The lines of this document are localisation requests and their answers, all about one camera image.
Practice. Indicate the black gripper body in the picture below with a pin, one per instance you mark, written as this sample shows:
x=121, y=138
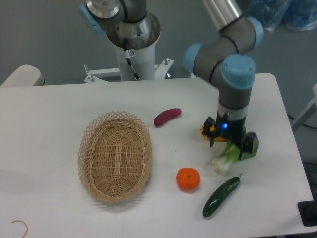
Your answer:
x=230, y=130

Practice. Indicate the black device at table edge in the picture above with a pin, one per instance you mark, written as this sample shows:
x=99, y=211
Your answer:
x=308, y=213

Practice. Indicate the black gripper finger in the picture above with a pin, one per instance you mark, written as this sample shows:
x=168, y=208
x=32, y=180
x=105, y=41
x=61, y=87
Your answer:
x=248, y=146
x=209, y=130

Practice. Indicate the purple sweet potato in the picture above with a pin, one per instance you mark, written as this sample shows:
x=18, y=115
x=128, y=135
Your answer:
x=165, y=116

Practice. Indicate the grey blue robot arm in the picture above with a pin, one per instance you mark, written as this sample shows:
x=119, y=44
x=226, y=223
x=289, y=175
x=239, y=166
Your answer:
x=224, y=63

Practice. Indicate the white frame at right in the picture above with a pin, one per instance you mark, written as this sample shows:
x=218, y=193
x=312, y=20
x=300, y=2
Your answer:
x=306, y=112

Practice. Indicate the yellow mango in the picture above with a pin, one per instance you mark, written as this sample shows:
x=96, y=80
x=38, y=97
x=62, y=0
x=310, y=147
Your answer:
x=217, y=139

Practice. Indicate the blue plastic bag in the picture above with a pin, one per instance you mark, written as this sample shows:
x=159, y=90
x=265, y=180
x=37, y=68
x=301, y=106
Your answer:
x=298, y=15

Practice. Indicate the dark green cucumber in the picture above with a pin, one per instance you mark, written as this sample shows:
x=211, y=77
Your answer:
x=220, y=195

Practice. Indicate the green bok choy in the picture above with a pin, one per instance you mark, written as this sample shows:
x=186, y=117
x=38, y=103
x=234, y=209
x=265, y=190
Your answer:
x=228, y=157

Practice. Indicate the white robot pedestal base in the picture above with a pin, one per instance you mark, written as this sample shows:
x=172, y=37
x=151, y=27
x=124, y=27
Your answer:
x=134, y=44

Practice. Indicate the woven wicker basket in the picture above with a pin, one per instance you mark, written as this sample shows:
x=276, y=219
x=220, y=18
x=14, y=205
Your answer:
x=115, y=157

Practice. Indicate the orange tangerine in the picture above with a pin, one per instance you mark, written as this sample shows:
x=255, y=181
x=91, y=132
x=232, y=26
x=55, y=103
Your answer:
x=188, y=179

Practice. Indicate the white chair back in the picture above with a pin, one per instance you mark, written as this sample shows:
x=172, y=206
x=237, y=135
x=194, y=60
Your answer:
x=25, y=76

